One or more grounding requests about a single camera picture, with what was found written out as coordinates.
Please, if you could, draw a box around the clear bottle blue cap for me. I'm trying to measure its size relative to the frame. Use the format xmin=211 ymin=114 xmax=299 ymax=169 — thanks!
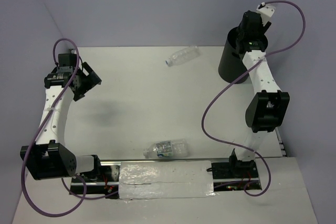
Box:
xmin=165 ymin=46 xmax=201 ymax=67

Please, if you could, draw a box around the labelled clear bottle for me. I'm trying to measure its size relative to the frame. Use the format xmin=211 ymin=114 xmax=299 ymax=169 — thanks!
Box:
xmin=143 ymin=140 xmax=190 ymax=159

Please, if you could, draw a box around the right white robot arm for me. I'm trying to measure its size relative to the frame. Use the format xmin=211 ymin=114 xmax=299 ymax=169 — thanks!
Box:
xmin=228 ymin=5 xmax=290 ymax=177

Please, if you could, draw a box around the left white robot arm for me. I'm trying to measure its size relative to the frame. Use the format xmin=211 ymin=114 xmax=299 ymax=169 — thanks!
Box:
xmin=20 ymin=53 xmax=103 ymax=182

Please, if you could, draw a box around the black round bin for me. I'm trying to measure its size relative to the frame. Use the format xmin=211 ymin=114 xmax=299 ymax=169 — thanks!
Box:
xmin=218 ymin=27 xmax=262 ymax=83

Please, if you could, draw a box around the silver foil sheet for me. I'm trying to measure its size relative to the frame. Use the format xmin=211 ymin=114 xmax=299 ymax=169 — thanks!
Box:
xmin=118 ymin=161 xmax=215 ymax=199

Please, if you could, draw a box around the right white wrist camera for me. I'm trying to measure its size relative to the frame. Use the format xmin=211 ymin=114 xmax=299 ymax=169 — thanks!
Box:
xmin=256 ymin=2 xmax=276 ymax=26

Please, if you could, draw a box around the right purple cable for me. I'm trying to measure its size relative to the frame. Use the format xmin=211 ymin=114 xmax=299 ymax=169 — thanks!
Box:
xmin=201 ymin=0 xmax=306 ymax=197

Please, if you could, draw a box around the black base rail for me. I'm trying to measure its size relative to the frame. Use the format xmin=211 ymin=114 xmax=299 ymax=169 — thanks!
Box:
xmin=81 ymin=159 xmax=261 ymax=198

